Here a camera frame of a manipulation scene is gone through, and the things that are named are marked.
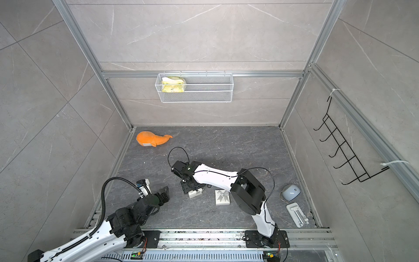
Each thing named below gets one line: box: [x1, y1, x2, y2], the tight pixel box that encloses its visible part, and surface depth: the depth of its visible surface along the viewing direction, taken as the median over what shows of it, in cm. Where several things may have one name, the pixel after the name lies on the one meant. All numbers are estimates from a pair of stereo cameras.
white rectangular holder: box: [285, 201, 310, 228], surface depth 81 cm
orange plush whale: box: [136, 131, 173, 148], surface depth 106 cm
